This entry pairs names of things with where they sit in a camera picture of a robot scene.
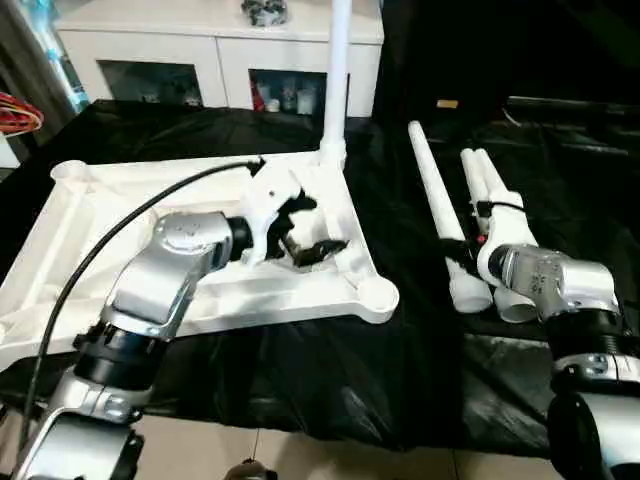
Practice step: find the white plastic table top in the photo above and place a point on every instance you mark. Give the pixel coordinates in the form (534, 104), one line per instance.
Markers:
(90, 215)

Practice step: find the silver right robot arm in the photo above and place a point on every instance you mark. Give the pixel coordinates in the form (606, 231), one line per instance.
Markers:
(560, 285)

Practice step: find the black mat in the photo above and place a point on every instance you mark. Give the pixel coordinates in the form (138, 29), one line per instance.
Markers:
(330, 370)

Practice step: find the small yellow tag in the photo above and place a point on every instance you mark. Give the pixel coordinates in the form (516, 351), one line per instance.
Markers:
(447, 103)

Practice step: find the white cabinet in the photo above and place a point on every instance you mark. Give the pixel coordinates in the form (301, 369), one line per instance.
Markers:
(200, 45)

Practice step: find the grey object on cabinet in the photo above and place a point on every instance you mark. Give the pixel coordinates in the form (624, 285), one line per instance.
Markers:
(265, 10)

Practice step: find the grey robot foot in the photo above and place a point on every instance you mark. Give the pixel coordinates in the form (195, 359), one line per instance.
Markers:
(250, 471)

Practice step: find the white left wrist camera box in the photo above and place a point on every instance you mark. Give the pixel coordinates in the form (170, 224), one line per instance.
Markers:
(265, 195)

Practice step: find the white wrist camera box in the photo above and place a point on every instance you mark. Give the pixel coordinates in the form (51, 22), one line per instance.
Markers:
(265, 195)
(505, 225)

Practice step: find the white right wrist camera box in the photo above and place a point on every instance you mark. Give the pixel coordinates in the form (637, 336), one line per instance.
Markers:
(505, 225)

